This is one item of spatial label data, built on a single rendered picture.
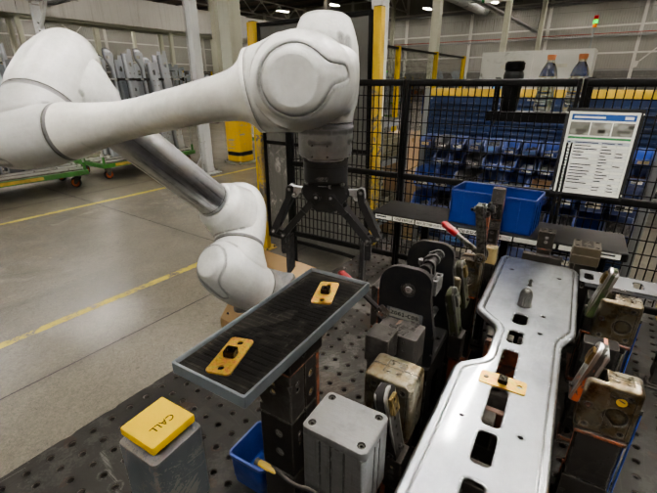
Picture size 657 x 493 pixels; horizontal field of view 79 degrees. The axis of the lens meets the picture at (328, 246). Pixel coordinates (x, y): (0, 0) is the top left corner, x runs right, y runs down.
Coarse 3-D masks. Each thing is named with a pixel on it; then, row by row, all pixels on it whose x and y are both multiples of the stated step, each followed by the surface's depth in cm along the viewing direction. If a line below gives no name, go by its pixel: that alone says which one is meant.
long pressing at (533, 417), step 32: (512, 288) 113; (544, 288) 113; (576, 288) 113; (512, 320) 98; (544, 320) 97; (576, 320) 98; (544, 352) 86; (448, 384) 76; (480, 384) 76; (544, 384) 76; (448, 416) 69; (480, 416) 69; (512, 416) 69; (544, 416) 69; (416, 448) 63; (448, 448) 63; (512, 448) 63; (544, 448) 64; (416, 480) 58; (448, 480) 58; (480, 480) 58; (512, 480) 58; (544, 480) 58
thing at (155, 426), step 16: (160, 400) 51; (144, 416) 48; (160, 416) 48; (176, 416) 48; (192, 416) 49; (128, 432) 46; (144, 432) 46; (160, 432) 46; (176, 432) 47; (144, 448) 45; (160, 448) 45
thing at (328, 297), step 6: (324, 282) 80; (330, 282) 80; (318, 288) 78; (324, 288) 77; (330, 288) 78; (336, 288) 78; (318, 294) 76; (324, 294) 76; (330, 294) 76; (312, 300) 74; (318, 300) 74; (324, 300) 74; (330, 300) 74
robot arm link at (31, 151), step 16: (16, 80) 71; (0, 96) 70; (16, 96) 69; (32, 96) 70; (48, 96) 72; (64, 96) 74; (0, 112) 69; (16, 112) 68; (32, 112) 67; (0, 128) 68; (16, 128) 67; (32, 128) 67; (0, 144) 68; (16, 144) 68; (32, 144) 68; (48, 144) 68; (0, 160) 71; (16, 160) 70; (32, 160) 70; (48, 160) 70; (64, 160) 71
